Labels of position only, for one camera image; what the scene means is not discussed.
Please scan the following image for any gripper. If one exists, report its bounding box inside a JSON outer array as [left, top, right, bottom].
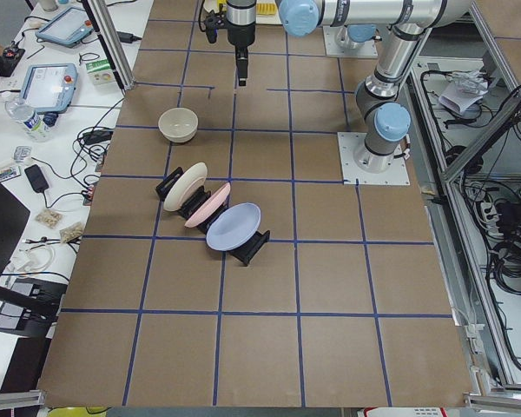
[[226, 0, 256, 87]]

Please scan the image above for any blue plate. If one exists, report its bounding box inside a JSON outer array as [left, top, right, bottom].
[[206, 202, 261, 251]]

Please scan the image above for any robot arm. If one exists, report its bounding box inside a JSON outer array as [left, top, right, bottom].
[[356, 23, 426, 158], [275, 0, 472, 98]]

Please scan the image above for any cream plate in rack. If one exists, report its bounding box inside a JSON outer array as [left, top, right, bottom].
[[163, 162, 208, 211]]

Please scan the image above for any pink plate in rack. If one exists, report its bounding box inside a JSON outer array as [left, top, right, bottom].
[[184, 182, 231, 228]]

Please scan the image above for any white rectangular tray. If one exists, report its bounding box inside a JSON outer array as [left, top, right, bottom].
[[234, 1, 281, 25]]

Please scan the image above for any cream bowl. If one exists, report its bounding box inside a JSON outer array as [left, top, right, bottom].
[[158, 108, 199, 143]]

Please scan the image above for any green white box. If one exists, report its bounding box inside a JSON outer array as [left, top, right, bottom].
[[85, 59, 115, 85]]

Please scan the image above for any far teach pendant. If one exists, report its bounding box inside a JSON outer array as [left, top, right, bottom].
[[36, 7, 93, 48]]

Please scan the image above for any teach pendant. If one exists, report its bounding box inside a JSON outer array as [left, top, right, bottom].
[[20, 63, 78, 114], [36, 7, 93, 48]]

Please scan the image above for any near teach pendant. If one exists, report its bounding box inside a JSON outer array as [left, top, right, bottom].
[[20, 63, 78, 114]]

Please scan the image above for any black dish rack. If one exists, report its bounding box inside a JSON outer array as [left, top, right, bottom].
[[155, 167, 270, 265]]

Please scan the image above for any crumpled paper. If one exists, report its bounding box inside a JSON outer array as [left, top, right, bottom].
[[438, 70, 489, 115]]

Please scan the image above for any plastic water bottle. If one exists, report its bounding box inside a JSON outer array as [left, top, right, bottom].
[[5, 96, 50, 142]]

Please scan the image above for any black power adapter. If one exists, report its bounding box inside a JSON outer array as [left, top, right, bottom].
[[24, 164, 49, 193]]

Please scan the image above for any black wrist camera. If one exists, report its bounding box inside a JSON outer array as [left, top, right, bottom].
[[197, 10, 226, 44]]

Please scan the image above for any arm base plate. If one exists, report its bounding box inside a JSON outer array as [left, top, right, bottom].
[[323, 24, 378, 59], [338, 132, 410, 186]]

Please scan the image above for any aluminium frame post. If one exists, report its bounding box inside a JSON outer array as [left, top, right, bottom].
[[82, 0, 135, 91]]

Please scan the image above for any black cable bundle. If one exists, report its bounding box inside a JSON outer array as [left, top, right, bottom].
[[485, 238, 521, 296]]

